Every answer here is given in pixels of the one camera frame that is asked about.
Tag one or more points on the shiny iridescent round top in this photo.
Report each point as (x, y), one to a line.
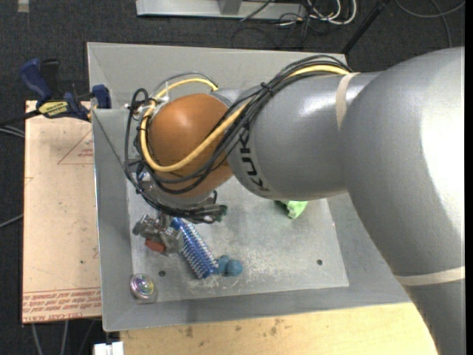
(143, 285)

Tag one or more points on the grey metal bin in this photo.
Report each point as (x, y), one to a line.
(266, 242)

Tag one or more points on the blue bristle brush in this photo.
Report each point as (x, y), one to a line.
(196, 250)

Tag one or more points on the light green cloth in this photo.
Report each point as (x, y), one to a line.
(295, 208)

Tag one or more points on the teal blue toy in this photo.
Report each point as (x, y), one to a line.
(230, 266)

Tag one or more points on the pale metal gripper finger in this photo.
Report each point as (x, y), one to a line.
(172, 243)
(147, 225)

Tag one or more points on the brown cardboard board, red print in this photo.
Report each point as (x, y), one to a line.
(59, 213)

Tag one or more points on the small red-brown block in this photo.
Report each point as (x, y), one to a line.
(153, 245)

